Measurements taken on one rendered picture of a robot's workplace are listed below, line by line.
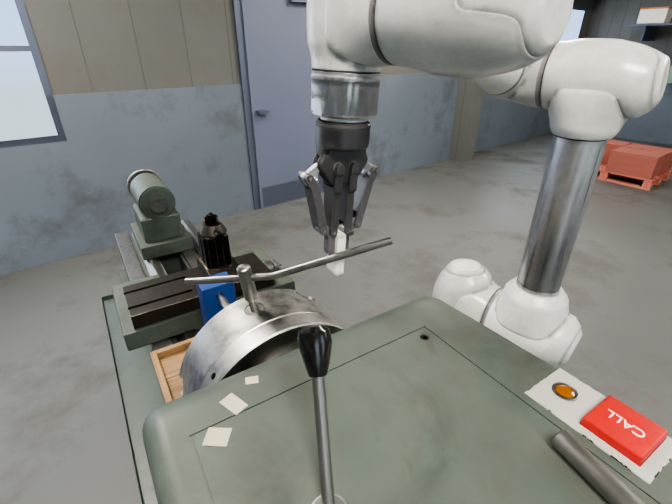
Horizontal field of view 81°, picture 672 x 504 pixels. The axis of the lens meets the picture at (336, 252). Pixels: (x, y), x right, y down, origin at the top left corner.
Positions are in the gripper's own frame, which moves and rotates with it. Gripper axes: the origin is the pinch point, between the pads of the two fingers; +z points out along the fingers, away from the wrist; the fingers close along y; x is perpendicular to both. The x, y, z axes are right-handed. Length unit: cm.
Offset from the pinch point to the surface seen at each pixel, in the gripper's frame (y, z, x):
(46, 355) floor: 72, 140, -194
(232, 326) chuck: 15.9, 12.3, -5.3
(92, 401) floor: 51, 138, -141
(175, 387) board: 23, 47, -33
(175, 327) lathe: 18, 46, -56
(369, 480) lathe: 13.8, 8.9, 28.5
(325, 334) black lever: 15.8, -5.4, 22.5
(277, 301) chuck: 7.4, 10.8, -6.4
